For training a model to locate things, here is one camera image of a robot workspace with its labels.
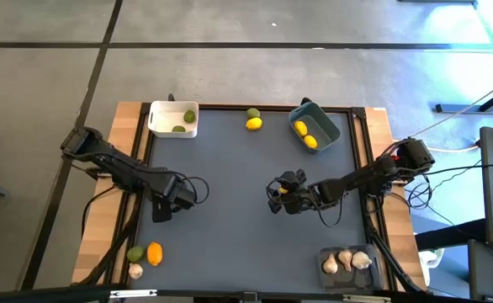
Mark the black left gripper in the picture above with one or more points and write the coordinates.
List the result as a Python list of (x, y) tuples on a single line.
[(162, 210)]

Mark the black rig crossbar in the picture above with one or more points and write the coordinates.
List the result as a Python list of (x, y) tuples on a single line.
[(40, 296)]

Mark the dark grey equipment box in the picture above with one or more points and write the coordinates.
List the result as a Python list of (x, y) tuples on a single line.
[(488, 273)]

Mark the green lime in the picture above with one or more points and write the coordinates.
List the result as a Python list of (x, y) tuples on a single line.
[(189, 116), (253, 113), (135, 253), (178, 129)]

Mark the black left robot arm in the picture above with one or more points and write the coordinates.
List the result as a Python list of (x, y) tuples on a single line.
[(116, 166)]

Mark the small grey camera block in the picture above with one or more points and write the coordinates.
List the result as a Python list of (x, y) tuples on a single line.
[(250, 296)]

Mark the white plastic object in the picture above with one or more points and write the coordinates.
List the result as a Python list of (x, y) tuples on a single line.
[(430, 256)]

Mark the black metal table frame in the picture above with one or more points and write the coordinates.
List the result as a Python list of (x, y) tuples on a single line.
[(225, 107)]

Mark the white garlic bulb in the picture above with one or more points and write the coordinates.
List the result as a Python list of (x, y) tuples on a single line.
[(135, 271), (345, 258), (330, 264), (361, 260)]

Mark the grey table mat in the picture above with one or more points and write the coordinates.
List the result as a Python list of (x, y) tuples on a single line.
[(229, 252)]

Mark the dark grey plastic basket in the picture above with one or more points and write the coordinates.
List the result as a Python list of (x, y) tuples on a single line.
[(347, 282)]

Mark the white plastic basket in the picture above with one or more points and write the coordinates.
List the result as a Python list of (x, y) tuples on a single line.
[(164, 120)]

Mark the teal plastic basket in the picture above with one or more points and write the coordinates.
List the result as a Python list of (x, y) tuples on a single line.
[(324, 126)]

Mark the silver metal bracket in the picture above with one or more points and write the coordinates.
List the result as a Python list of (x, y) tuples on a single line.
[(366, 299), (133, 293)]

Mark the yellow lemon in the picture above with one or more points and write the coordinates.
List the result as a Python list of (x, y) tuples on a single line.
[(300, 128), (310, 141), (253, 123)]

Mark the black diagonal beam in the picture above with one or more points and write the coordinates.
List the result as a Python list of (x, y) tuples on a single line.
[(448, 236)]

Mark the dark stand foot bar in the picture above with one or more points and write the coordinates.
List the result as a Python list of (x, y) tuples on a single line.
[(457, 108)]

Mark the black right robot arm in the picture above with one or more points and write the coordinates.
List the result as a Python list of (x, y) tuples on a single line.
[(356, 181)]

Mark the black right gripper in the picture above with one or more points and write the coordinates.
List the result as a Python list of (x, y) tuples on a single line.
[(299, 200)]

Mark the orange-yellow lemon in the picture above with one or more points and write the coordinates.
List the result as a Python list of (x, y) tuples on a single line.
[(154, 253)]

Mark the black table clamp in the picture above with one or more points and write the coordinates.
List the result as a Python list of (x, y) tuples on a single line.
[(306, 101), (171, 97)]

